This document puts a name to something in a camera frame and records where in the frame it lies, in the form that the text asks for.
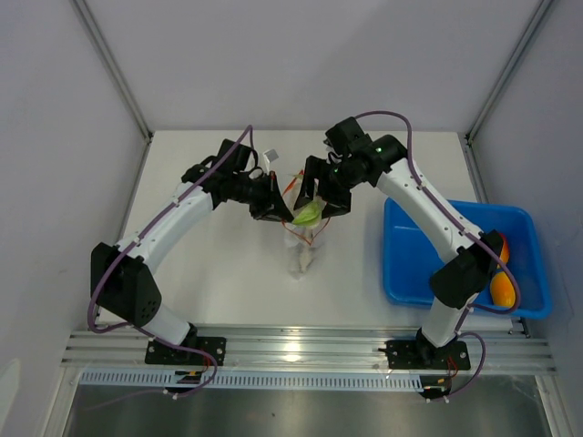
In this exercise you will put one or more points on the right aluminium frame post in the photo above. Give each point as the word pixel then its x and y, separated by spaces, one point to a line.
pixel 517 54

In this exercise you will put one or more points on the white slotted cable duct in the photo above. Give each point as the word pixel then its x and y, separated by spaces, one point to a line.
pixel 256 380

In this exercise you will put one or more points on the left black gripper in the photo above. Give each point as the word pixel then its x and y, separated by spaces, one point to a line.
pixel 271 202

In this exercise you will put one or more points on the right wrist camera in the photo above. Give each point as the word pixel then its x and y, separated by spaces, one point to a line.
pixel 346 134

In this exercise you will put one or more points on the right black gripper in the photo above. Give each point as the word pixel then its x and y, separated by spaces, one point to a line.
pixel 337 204

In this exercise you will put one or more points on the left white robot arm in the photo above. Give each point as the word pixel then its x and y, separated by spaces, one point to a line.
pixel 122 275

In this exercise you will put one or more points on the blue plastic tray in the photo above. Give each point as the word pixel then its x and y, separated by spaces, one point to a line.
pixel 409 259

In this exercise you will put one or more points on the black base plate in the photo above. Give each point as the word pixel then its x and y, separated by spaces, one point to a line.
pixel 412 355
pixel 160 354

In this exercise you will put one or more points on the aluminium mounting rail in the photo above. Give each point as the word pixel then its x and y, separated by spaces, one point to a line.
pixel 303 349

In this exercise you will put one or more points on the grey toy fish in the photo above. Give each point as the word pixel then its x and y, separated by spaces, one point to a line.
pixel 301 259

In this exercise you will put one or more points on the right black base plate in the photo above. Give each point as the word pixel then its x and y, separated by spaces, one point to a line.
pixel 412 355

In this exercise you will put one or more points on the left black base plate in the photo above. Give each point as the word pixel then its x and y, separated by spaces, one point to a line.
pixel 160 354

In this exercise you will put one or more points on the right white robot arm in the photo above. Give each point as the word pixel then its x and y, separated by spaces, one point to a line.
pixel 469 255

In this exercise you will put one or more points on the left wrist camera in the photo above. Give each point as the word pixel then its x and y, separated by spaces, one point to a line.
pixel 268 157

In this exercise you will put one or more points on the left aluminium frame post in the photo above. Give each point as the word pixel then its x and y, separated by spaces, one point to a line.
pixel 108 60

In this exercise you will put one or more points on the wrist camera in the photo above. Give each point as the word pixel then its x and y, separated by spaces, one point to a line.
pixel 268 157
pixel 346 134

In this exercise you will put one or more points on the aluminium frame post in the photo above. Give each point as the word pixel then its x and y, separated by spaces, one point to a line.
pixel 108 60
pixel 517 54

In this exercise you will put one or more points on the clear zip bag orange zipper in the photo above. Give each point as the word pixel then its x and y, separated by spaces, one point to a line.
pixel 300 236

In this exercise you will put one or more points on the white toy cauliflower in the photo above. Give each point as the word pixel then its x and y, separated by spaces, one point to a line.
pixel 309 215

